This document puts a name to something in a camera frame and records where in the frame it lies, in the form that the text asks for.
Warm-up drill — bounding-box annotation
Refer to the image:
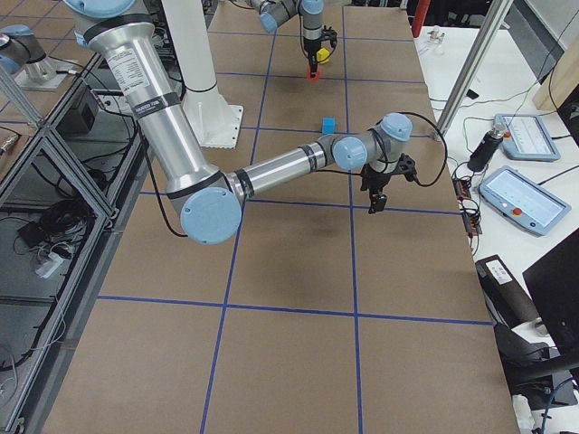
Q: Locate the red cube block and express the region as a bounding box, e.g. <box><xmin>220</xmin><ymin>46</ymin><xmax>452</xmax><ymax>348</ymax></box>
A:
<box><xmin>306</xmin><ymin>68</ymin><xmax>320</xmax><ymax>81</ymax></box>

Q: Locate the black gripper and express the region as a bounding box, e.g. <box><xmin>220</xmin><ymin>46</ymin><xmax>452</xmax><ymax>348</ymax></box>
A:
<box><xmin>303</xmin><ymin>39</ymin><xmax>321</xmax><ymax>73</ymax></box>
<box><xmin>360</xmin><ymin>164</ymin><xmax>394</xmax><ymax>214</ymax></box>

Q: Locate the far teach pendant tablet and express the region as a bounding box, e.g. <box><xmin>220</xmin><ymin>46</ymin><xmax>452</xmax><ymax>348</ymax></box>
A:
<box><xmin>494</xmin><ymin>114</ymin><xmax>561</xmax><ymax>162</ymax></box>

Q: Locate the blue cube block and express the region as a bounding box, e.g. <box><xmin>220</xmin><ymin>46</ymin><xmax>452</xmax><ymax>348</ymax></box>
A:
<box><xmin>321</xmin><ymin>117</ymin><xmax>337</xmax><ymax>135</ymax></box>

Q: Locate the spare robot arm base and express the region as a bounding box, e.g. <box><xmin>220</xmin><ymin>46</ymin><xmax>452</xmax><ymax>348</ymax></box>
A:
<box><xmin>1</xmin><ymin>24</ymin><xmax>64</xmax><ymax>91</ymax></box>

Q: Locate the aluminium frame post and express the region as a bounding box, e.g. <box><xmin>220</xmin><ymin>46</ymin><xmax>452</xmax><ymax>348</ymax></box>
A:
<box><xmin>433</xmin><ymin>0</ymin><xmax>514</xmax><ymax>140</ymax></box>

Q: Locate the black water bottle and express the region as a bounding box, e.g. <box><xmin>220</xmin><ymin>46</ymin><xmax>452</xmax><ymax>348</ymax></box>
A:
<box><xmin>467</xmin><ymin>123</ymin><xmax>505</xmax><ymax>173</ymax></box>

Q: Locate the black cardboard box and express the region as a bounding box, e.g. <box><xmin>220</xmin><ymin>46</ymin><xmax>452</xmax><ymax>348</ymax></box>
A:
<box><xmin>475</xmin><ymin>255</ymin><xmax>539</xmax><ymax>328</ymax></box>

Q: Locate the yellow cube block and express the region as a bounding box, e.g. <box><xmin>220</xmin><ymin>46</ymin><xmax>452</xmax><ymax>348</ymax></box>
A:
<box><xmin>317</xmin><ymin>48</ymin><xmax>330</xmax><ymax>64</ymax></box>

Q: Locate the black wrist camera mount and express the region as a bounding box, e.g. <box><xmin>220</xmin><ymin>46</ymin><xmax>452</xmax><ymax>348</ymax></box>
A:
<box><xmin>396</xmin><ymin>154</ymin><xmax>418</xmax><ymax>182</ymax></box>

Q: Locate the white camera pillar mount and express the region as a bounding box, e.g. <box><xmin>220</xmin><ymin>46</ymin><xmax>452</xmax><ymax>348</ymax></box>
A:
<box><xmin>162</xmin><ymin>0</ymin><xmax>243</xmax><ymax>149</ymax></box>

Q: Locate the red cylinder object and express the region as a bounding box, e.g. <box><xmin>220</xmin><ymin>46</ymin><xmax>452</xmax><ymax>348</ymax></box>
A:
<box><xmin>412</xmin><ymin>0</ymin><xmax>431</xmax><ymax>38</ymax></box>

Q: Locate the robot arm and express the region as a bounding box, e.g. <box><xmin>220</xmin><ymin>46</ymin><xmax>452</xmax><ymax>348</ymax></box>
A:
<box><xmin>67</xmin><ymin>1</ymin><xmax>413</xmax><ymax>245</ymax></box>
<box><xmin>245</xmin><ymin>0</ymin><xmax>326</xmax><ymax>80</ymax></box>

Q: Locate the orange electronics board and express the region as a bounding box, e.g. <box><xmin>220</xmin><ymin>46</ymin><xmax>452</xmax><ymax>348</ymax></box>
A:
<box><xmin>452</xmin><ymin>177</ymin><xmax>482</xmax><ymax>238</ymax></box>

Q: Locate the black monitor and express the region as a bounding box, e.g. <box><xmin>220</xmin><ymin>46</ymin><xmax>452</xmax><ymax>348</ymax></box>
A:
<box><xmin>523</xmin><ymin>230</ymin><xmax>578</xmax><ymax>352</ymax></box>

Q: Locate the teach pendant tablet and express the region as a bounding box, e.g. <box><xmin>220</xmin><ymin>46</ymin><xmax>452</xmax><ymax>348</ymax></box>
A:
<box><xmin>479</xmin><ymin>165</ymin><xmax>572</xmax><ymax>236</ymax></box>
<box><xmin>494</xmin><ymin>114</ymin><xmax>561</xmax><ymax>162</ymax></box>

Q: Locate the near teach pendant tablet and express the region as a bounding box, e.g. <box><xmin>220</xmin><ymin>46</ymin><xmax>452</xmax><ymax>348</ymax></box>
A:
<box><xmin>479</xmin><ymin>165</ymin><xmax>572</xmax><ymax>236</ymax></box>

